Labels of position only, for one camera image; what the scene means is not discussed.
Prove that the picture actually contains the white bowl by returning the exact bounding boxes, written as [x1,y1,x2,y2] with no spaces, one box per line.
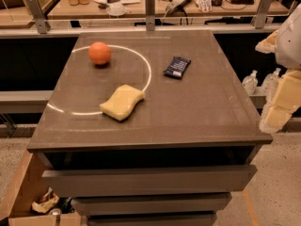
[106,4,127,17]

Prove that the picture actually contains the wooden workbench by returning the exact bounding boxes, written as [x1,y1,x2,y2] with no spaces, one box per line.
[46,0,290,20]

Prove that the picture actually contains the metal bracket left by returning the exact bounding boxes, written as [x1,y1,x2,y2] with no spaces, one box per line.
[26,0,50,34]

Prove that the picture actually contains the metal bracket right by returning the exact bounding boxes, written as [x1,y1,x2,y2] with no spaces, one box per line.
[252,0,273,29]

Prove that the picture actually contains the orange ball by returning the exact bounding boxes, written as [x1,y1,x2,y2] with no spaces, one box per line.
[88,41,111,65]

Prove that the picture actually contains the clear plastic bottle left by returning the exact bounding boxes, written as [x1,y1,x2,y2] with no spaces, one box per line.
[242,70,258,95]

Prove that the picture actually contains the dark blue snack packet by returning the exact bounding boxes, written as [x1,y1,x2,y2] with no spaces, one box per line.
[164,56,191,79]

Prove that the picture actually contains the clear plastic bottle right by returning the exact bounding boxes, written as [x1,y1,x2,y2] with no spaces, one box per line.
[261,68,281,92]

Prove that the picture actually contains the metal bracket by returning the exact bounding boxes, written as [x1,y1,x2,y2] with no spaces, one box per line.
[252,0,273,29]
[145,0,155,31]
[26,0,50,34]

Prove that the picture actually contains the clear plastic bottle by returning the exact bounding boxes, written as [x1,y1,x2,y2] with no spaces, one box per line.
[242,70,258,95]
[261,68,281,92]

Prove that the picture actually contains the white patterned packet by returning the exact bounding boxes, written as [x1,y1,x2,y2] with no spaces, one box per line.
[196,0,212,12]

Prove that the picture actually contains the metal bracket middle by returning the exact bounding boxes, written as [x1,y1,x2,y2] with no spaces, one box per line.
[145,0,155,31]

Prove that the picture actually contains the yellow sponge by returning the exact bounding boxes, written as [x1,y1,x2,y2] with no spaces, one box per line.
[100,85,145,121]

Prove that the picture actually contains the white power strip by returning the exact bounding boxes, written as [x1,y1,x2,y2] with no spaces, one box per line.
[166,0,191,15]

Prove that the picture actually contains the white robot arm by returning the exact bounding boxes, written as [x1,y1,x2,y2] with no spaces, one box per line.
[255,4,301,134]

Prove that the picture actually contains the cardboard box with trash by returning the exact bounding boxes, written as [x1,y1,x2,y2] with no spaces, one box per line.
[0,151,82,226]

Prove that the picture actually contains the grey drawer cabinet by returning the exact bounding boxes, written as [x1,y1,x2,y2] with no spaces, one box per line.
[28,30,271,226]

